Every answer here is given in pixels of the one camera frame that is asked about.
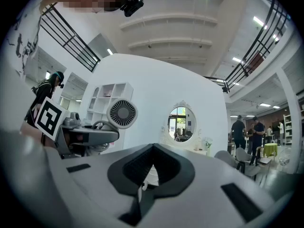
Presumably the black metal railing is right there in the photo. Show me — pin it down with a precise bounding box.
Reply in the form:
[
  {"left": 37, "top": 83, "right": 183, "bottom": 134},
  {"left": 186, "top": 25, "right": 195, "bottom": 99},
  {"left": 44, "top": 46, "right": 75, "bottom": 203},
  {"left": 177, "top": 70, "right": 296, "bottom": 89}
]
[
  {"left": 39, "top": 1, "right": 102, "bottom": 73},
  {"left": 203, "top": 0, "right": 290, "bottom": 93}
]

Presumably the black head-mounted camera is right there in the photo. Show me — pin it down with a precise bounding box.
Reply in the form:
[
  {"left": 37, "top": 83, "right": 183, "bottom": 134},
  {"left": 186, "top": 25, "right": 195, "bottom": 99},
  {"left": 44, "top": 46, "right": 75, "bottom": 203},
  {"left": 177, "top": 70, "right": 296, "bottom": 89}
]
[{"left": 119, "top": 0, "right": 145, "bottom": 18}]

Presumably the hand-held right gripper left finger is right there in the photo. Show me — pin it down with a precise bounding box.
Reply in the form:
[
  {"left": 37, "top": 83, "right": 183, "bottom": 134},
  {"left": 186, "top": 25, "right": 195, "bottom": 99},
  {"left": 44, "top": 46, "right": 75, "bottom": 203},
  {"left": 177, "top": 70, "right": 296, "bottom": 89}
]
[{"left": 107, "top": 143, "right": 154, "bottom": 197}]

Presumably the white oval framed mirror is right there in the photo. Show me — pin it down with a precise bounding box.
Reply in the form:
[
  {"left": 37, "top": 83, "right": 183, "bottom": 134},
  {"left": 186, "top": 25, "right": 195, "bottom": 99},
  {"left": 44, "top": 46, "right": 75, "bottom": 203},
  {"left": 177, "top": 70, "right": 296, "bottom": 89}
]
[{"left": 163, "top": 100, "right": 203, "bottom": 150}]

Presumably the vase with white flowers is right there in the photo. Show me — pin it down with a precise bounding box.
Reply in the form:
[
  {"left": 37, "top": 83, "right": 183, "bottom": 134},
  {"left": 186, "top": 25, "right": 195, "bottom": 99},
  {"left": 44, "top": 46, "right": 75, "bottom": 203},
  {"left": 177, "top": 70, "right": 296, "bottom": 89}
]
[{"left": 202, "top": 136, "right": 214, "bottom": 157}]

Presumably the white cubby shelf unit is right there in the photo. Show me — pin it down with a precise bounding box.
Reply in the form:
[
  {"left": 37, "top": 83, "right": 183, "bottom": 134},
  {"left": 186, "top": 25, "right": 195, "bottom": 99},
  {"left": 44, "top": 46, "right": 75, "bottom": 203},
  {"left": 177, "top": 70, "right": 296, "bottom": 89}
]
[{"left": 85, "top": 81, "right": 134, "bottom": 129}]

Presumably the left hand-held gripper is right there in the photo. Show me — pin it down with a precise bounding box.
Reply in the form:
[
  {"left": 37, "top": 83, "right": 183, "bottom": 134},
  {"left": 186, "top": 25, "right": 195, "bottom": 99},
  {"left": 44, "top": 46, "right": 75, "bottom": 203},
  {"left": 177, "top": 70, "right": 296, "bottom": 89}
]
[{"left": 35, "top": 96, "right": 120, "bottom": 160}]

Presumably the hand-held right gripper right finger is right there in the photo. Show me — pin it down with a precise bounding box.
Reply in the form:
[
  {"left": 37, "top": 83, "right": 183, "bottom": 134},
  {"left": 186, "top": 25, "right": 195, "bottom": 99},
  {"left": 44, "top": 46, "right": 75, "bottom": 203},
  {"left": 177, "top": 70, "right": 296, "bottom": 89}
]
[{"left": 152, "top": 143, "right": 196, "bottom": 198}]

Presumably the white printed shirt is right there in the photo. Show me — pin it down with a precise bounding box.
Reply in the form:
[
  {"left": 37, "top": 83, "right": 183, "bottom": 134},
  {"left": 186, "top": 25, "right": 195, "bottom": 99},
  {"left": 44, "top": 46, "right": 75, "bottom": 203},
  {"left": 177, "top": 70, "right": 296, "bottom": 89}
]
[{"left": 3, "top": 0, "right": 43, "bottom": 80}]

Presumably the white open shelf rack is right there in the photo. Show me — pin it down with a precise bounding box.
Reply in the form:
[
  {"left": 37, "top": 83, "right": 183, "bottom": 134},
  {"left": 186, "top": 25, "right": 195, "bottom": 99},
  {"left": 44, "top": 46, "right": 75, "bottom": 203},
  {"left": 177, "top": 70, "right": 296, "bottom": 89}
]
[{"left": 283, "top": 114, "right": 293, "bottom": 145}]

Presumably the wooden frame chair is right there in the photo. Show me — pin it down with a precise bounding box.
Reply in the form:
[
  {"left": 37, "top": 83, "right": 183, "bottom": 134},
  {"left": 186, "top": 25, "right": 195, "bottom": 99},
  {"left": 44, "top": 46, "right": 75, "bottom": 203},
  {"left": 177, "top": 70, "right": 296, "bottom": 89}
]
[{"left": 256, "top": 145, "right": 273, "bottom": 169}]

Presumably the person's left forearm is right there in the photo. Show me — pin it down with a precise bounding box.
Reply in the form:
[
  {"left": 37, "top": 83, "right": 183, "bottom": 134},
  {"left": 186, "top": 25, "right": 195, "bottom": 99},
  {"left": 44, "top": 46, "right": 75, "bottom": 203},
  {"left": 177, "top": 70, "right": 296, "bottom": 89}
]
[{"left": 19, "top": 121, "right": 57, "bottom": 149}]

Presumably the grey upholstered chair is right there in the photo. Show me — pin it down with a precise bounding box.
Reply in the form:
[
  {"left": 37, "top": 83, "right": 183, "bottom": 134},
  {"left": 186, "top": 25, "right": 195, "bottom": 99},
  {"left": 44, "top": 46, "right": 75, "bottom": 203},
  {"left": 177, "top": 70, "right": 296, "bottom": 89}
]
[
  {"left": 235, "top": 147, "right": 254, "bottom": 162},
  {"left": 214, "top": 150, "right": 238, "bottom": 169},
  {"left": 237, "top": 160, "right": 262, "bottom": 182}
]

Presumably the yellow-green round table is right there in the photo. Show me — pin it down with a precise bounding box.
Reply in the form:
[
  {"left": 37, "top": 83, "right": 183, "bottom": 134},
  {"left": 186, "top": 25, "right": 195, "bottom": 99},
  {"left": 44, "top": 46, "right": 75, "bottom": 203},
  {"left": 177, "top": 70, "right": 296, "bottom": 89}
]
[{"left": 262, "top": 142, "right": 279, "bottom": 159}]

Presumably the white vanity table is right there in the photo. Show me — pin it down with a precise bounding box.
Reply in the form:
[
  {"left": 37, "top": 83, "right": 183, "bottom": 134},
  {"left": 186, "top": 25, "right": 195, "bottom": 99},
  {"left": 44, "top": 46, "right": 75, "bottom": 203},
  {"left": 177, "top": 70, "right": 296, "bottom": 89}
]
[{"left": 163, "top": 144, "right": 211, "bottom": 156}]

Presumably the white hair dryer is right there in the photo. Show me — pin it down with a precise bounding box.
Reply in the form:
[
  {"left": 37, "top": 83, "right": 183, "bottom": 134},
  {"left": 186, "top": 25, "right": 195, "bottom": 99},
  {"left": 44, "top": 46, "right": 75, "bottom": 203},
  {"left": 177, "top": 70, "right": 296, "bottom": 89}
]
[{"left": 91, "top": 98, "right": 139, "bottom": 153}]

